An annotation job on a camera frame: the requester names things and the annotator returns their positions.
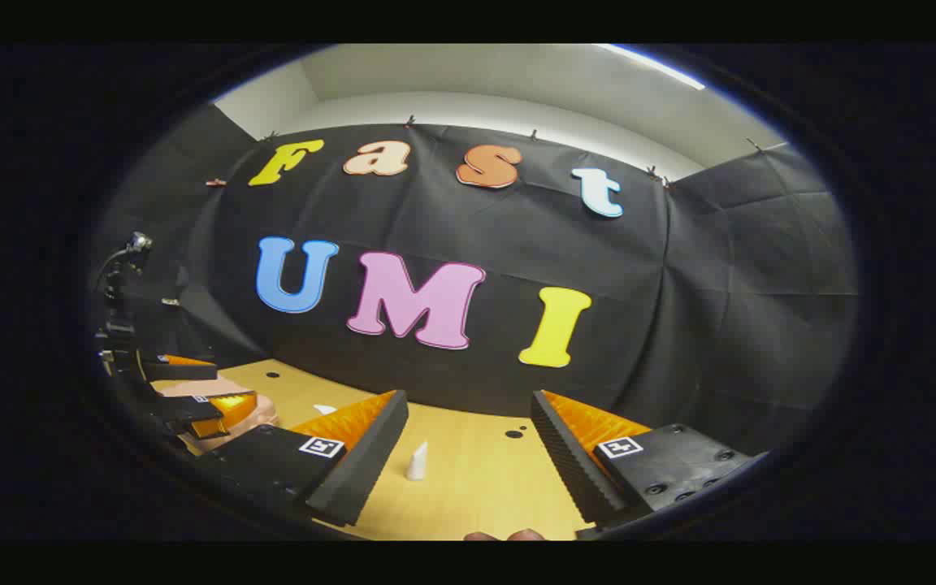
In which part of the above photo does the pink suitcase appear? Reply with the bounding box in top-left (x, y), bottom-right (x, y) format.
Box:
top-left (151, 375), bottom-right (280, 454)

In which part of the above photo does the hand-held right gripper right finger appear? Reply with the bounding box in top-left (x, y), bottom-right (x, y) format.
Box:
top-left (531, 390), bottom-right (769, 529)

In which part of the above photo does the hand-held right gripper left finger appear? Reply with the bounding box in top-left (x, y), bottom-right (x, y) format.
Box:
top-left (200, 390), bottom-right (409, 527)

